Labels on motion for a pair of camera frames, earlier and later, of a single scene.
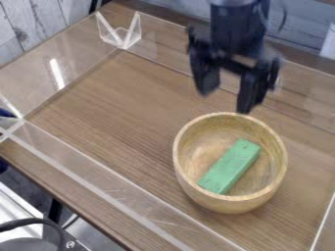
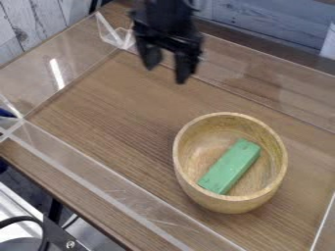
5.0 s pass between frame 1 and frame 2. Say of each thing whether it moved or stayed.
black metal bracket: stayed
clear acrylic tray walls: stayed
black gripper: moved
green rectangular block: stayed
